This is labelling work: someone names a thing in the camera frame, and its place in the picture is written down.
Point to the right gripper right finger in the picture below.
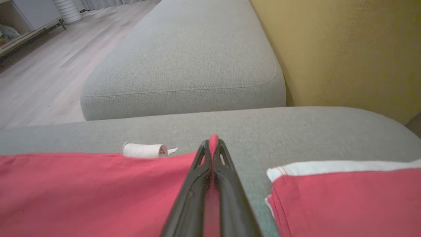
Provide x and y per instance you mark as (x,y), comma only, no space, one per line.
(233,204)

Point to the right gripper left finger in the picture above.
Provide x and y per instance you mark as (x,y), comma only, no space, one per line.
(194,197)

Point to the red garment with white stripes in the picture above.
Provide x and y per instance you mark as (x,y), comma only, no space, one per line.
(82,194)

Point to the folded red garment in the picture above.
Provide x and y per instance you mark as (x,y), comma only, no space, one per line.
(345,204)

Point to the large grey sofa seat cushion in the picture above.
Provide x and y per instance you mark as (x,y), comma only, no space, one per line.
(296,135)

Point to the grey sofa ottoman cushion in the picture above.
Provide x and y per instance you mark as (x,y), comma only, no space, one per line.
(184,59)

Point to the yellow sofa backrest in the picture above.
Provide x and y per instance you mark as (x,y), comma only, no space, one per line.
(345,49)

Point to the grey curtain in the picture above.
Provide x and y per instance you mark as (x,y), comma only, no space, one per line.
(108,3)

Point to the white ribbed cylinder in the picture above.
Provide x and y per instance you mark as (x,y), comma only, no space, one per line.
(67,11)

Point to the grey low cabinet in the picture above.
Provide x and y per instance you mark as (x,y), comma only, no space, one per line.
(36,11)

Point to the pale blue soft item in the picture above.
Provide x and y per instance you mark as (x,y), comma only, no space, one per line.
(8,33)

